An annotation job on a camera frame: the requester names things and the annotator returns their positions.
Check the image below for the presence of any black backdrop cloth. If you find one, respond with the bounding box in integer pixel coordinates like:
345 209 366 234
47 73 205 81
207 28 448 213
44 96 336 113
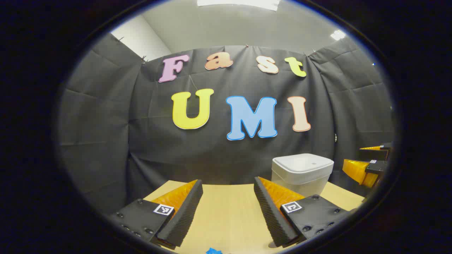
56 34 396 216

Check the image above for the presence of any large ceiling light panel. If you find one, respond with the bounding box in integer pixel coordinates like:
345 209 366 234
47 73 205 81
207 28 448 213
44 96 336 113
197 0 281 11

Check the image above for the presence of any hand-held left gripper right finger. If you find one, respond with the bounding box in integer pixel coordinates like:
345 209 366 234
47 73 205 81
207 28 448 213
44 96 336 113
254 176 351 248

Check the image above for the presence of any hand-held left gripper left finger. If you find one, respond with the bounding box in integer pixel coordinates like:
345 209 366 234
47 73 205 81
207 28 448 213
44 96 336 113
108 179 204 250

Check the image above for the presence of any wooden desktop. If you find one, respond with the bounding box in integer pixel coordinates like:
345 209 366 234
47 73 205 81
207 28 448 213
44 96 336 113
143 180 366 254

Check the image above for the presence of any white desktop garbage bin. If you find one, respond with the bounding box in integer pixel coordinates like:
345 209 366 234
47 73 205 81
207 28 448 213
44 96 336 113
271 153 334 197

